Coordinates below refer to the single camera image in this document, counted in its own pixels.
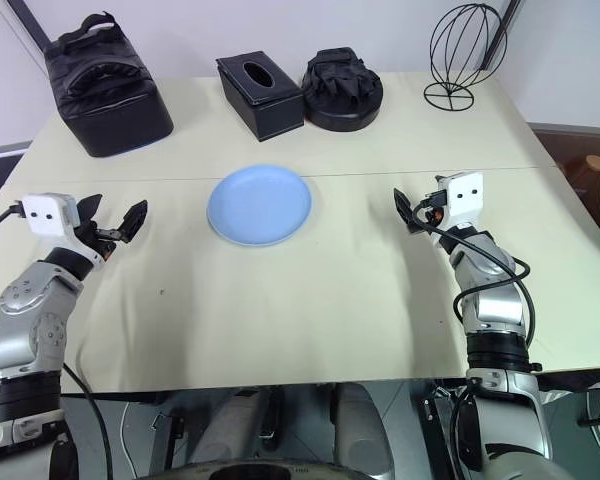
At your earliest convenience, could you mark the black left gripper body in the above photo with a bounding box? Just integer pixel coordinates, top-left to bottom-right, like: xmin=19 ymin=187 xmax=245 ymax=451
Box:
xmin=74 ymin=219 xmax=118 ymax=262

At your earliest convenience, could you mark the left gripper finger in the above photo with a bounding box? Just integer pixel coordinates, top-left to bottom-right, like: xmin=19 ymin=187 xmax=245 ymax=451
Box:
xmin=74 ymin=193 xmax=105 ymax=229
xmin=95 ymin=199 xmax=150 ymax=245

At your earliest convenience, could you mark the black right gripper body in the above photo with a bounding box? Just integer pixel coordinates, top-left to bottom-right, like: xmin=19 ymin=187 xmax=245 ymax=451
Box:
xmin=413 ymin=204 xmax=449 ymax=237

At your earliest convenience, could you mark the light blue round plate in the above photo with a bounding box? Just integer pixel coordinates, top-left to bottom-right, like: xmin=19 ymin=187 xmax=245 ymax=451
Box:
xmin=206 ymin=163 xmax=314 ymax=248

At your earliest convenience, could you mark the large black padded bag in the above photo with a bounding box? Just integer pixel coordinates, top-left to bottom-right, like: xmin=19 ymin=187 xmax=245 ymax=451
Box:
xmin=44 ymin=13 xmax=175 ymax=159

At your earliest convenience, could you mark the round black fabric pouch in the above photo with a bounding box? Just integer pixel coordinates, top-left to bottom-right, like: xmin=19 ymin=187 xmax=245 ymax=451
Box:
xmin=299 ymin=47 xmax=385 ymax=134

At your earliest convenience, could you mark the black leather tissue box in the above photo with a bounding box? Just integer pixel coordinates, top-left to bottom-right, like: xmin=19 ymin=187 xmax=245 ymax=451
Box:
xmin=215 ymin=49 xmax=305 ymax=144

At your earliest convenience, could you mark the cream tablecloth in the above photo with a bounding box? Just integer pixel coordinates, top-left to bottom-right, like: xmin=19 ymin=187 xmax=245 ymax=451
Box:
xmin=0 ymin=69 xmax=600 ymax=396

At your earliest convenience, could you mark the black slanted pole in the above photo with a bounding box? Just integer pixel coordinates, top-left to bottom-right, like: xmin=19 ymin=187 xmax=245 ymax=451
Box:
xmin=479 ymin=0 xmax=524 ymax=71
xmin=22 ymin=0 xmax=52 ymax=52

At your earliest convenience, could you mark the grey rounded shape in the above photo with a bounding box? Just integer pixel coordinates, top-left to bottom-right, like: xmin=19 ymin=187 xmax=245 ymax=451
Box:
xmin=332 ymin=382 xmax=409 ymax=480
xmin=187 ymin=384 xmax=281 ymax=474

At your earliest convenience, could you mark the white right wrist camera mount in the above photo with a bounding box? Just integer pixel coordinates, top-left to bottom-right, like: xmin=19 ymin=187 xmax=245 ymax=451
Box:
xmin=438 ymin=171 xmax=483 ymax=229

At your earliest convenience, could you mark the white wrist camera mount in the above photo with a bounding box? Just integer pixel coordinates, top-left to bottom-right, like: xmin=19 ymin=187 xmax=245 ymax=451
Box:
xmin=438 ymin=171 xmax=483 ymax=229
xmin=20 ymin=192 xmax=106 ymax=264

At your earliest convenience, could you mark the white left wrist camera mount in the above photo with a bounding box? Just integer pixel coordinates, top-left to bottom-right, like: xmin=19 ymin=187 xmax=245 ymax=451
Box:
xmin=20 ymin=192 xmax=106 ymax=264

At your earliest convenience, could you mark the black wire hat stand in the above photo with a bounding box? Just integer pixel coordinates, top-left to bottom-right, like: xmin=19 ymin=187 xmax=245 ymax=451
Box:
xmin=423 ymin=3 xmax=509 ymax=112

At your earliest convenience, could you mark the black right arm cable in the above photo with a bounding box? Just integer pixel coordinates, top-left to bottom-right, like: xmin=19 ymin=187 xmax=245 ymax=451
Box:
xmin=412 ymin=192 xmax=544 ymax=374

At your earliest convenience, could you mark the white floor cable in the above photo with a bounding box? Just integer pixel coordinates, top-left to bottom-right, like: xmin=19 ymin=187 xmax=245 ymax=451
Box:
xmin=118 ymin=399 xmax=141 ymax=474

